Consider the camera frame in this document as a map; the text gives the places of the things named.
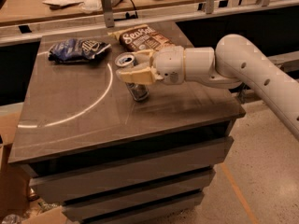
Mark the blue crumpled chip bag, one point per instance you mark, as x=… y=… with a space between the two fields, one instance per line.
x=77 y=50

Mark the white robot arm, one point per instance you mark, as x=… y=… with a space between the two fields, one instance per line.
x=233 y=61

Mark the grey drawer cabinet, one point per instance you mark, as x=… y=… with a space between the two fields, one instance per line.
x=107 y=159

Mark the brown yellow sea salt chip bag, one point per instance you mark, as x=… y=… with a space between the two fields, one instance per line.
x=141 y=37

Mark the metal railing post left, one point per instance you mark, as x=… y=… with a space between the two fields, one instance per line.
x=107 y=13

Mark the brown cardboard box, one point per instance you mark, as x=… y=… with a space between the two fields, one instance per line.
x=13 y=180

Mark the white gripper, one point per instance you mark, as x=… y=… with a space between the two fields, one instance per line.
x=168 y=63

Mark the silver blue redbull can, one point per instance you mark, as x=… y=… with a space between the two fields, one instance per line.
x=125 y=63

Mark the grey low shelf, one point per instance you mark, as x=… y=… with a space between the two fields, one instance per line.
x=288 y=62

